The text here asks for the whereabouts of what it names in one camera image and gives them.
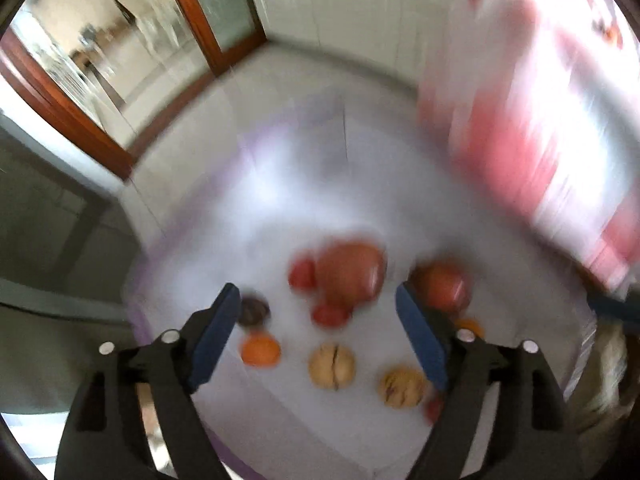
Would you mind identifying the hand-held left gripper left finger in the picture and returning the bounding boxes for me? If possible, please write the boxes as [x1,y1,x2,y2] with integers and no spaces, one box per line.
[54,282,242,480]

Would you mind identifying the white storage box purple rim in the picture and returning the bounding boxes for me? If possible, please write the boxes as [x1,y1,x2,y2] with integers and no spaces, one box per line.
[122,85,601,480]

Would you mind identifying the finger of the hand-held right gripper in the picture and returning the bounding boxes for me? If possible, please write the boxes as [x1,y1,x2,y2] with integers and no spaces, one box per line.
[587,290,640,322]

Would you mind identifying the pale beige object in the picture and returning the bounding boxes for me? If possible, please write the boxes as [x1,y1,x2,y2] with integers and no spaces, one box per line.
[575,320,632,411]

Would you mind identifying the red white checkered tablecloth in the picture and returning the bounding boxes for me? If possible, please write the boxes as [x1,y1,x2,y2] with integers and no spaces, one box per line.
[417,0,640,291]

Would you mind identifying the brown wooden door frame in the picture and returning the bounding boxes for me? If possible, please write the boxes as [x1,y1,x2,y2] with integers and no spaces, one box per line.
[0,0,268,181]

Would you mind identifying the large orange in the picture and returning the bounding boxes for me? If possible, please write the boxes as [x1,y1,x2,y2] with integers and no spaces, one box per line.
[241,333,282,368]

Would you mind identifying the red tomato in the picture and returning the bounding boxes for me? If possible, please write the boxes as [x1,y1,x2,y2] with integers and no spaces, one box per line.
[424,396,446,425]
[311,302,352,330]
[288,256,317,291]

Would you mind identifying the white kitchen cabinet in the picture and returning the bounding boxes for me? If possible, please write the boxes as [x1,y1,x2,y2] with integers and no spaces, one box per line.
[240,0,476,96]

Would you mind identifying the striped yellow pepino melon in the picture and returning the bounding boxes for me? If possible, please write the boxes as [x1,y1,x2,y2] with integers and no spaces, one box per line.
[308,342,357,391]
[378,367,431,409]

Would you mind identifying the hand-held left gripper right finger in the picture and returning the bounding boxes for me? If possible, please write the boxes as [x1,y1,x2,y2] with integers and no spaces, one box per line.
[395,280,586,480]

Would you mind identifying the large brownish red apple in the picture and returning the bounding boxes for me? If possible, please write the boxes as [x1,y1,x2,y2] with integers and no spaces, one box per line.
[315,241,388,311]

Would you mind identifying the dark red apple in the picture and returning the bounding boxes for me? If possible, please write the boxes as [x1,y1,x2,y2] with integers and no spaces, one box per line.
[410,262,472,313]

